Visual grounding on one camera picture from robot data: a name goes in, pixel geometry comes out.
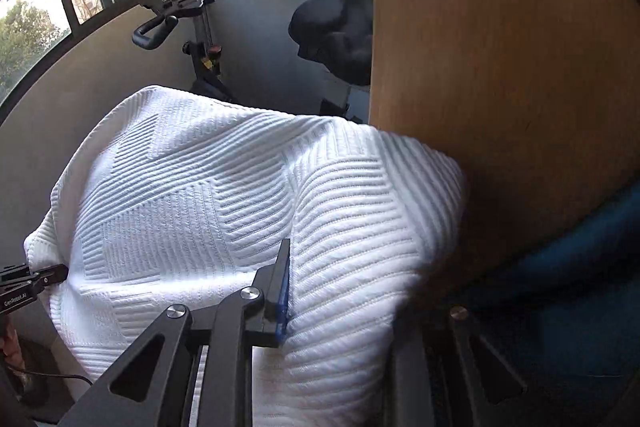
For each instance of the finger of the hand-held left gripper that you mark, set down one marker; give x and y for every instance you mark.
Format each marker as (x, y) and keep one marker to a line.
(50, 275)

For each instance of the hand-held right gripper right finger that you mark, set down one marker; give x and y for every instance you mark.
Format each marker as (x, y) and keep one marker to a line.
(410, 382)

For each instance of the person's left hand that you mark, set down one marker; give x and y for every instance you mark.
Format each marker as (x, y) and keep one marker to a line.
(10, 349)

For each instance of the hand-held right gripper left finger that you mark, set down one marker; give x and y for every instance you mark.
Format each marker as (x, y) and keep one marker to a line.
(283, 307)

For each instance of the white textured shirt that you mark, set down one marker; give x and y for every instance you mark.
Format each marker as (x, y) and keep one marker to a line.
(200, 207)

